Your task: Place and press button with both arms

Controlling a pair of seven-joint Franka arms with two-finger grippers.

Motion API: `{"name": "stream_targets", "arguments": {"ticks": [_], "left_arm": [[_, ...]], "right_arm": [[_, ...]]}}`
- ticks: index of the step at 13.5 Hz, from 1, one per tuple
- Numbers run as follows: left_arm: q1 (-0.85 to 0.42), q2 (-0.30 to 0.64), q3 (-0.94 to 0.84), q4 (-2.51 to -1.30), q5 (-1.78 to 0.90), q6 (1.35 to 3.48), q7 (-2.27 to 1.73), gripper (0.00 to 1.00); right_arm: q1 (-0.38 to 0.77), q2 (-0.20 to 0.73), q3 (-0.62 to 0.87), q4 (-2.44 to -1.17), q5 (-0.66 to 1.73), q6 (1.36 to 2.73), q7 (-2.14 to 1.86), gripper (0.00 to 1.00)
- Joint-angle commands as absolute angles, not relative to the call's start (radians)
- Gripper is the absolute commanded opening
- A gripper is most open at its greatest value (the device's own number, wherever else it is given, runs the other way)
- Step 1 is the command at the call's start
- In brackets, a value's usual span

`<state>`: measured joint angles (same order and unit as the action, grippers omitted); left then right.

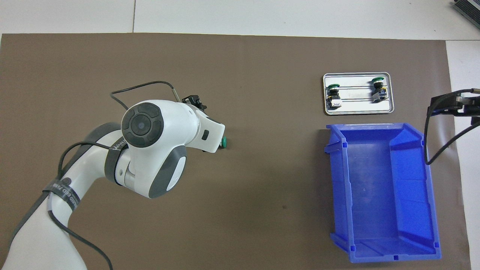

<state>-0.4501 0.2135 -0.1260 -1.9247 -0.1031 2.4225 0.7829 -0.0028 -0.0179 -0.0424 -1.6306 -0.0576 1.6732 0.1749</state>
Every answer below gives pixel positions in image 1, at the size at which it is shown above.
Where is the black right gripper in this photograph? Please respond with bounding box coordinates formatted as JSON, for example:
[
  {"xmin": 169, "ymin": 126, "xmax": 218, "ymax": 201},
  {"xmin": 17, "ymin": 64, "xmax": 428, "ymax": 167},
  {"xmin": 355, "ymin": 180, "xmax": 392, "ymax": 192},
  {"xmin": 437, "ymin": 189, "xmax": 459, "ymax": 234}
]
[{"xmin": 427, "ymin": 91, "xmax": 480, "ymax": 126}]

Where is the green push button blue block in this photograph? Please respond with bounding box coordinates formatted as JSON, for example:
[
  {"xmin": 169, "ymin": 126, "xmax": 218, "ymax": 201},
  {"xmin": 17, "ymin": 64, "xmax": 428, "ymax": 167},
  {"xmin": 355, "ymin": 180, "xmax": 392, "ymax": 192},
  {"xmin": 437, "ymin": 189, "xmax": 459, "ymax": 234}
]
[{"xmin": 371, "ymin": 76, "xmax": 387, "ymax": 103}]

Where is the green push button white block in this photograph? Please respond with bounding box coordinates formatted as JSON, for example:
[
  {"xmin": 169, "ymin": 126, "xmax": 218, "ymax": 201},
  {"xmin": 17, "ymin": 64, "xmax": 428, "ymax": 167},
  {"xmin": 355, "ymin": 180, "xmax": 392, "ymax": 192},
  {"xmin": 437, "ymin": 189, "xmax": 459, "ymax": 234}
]
[{"xmin": 326, "ymin": 84, "xmax": 342, "ymax": 110}]

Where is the brown table mat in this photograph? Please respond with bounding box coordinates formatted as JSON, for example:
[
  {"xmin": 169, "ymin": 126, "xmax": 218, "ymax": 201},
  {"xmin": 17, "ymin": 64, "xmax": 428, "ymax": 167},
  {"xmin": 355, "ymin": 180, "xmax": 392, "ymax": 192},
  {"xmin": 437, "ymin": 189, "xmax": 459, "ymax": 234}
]
[{"xmin": 0, "ymin": 33, "xmax": 472, "ymax": 270}]

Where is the silver metal tray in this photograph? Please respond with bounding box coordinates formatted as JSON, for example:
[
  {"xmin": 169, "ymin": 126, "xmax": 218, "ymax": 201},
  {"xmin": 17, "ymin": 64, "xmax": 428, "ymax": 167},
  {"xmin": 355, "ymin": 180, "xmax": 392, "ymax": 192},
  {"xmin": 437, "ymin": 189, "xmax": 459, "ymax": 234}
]
[{"xmin": 322, "ymin": 72, "xmax": 395, "ymax": 116}]

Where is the grey ribbed device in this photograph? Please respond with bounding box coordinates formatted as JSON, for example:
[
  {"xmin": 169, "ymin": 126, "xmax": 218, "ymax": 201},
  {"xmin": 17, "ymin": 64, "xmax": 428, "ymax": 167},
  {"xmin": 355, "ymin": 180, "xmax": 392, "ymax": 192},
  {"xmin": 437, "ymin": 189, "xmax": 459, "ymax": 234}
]
[{"xmin": 452, "ymin": 0, "xmax": 480, "ymax": 20}]

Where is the blue plastic storage bin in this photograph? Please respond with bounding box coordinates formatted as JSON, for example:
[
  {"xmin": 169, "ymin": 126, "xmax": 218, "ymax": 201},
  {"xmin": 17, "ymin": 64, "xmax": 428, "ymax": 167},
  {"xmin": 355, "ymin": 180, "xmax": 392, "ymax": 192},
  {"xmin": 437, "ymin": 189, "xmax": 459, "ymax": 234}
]
[{"xmin": 324, "ymin": 122, "xmax": 442, "ymax": 264}]

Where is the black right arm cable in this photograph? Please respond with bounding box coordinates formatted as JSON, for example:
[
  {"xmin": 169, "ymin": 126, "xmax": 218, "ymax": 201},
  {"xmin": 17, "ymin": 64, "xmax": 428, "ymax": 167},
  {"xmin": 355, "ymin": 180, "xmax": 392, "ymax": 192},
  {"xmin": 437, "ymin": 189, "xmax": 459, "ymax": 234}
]
[{"xmin": 424, "ymin": 88, "xmax": 480, "ymax": 165}]

